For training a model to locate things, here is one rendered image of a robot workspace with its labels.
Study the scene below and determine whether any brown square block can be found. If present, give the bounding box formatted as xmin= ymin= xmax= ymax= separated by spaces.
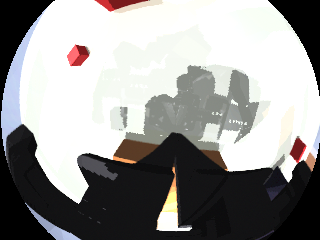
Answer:
xmin=112 ymin=139 xmax=228 ymax=213

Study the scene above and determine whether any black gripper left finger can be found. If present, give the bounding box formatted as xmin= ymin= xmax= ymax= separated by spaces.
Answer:
xmin=77 ymin=132 xmax=179 ymax=221

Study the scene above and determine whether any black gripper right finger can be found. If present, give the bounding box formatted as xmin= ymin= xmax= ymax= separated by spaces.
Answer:
xmin=173 ymin=133 xmax=273 ymax=228

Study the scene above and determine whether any tan flat block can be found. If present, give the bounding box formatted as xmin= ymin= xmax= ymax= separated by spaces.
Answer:
xmin=157 ymin=212 xmax=179 ymax=229

